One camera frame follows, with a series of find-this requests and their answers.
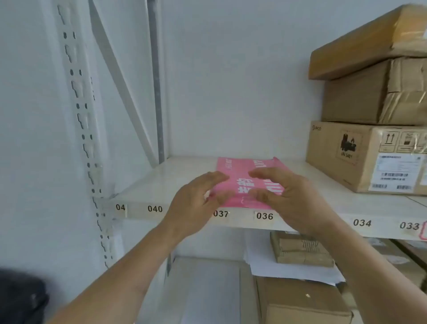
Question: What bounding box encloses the person's right hand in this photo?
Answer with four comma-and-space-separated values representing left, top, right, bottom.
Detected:
247, 168, 341, 236

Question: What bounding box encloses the person's left hand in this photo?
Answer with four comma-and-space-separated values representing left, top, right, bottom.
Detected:
162, 171, 235, 242

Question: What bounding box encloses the pink plastic mailer parcel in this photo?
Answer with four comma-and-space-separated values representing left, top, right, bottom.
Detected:
205, 156, 286, 209

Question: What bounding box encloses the person's left forearm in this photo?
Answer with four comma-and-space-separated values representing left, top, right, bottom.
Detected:
48, 224, 187, 324

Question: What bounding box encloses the person's right forearm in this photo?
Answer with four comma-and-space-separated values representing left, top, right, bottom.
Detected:
314, 223, 427, 324

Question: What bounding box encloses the row of white shelf labels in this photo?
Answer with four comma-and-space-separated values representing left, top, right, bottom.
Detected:
113, 202, 421, 232

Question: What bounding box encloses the small corrugated cardboard box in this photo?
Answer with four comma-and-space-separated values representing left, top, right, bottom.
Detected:
270, 231, 335, 268

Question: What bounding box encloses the white paper sheet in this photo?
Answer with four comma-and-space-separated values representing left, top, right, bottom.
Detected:
244, 230, 346, 286

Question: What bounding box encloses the white metal shelving rack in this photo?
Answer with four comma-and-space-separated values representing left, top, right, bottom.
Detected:
55, 0, 427, 324

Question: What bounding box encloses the large printed cardboard box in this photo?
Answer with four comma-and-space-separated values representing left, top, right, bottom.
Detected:
306, 120, 427, 195

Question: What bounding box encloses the plain brown cardboard box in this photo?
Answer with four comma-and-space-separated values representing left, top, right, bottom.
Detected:
255, 276, 354, 324

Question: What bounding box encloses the white shipping label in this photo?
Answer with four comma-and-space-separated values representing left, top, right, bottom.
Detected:
368, 152, 422, 193

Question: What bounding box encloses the crumpled taped cardboard box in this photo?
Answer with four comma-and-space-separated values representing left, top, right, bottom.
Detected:
321, 57, 427, 126

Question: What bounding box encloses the white diagonal rack brace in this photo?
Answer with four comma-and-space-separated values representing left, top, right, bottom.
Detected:
88, 0, 159, 167

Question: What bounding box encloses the white perforated rack upright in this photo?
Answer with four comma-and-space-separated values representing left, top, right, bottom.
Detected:
55, 0, 115, 271

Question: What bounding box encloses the long brown cardboard box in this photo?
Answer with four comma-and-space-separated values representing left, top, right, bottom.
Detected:
367, 238, 427, 290

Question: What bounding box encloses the flat taped cardboard box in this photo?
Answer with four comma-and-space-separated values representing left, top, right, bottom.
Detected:
308, 4, 427, 81

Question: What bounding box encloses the person's dark clothing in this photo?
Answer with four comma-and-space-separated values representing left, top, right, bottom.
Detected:
0, 267, 50, 324

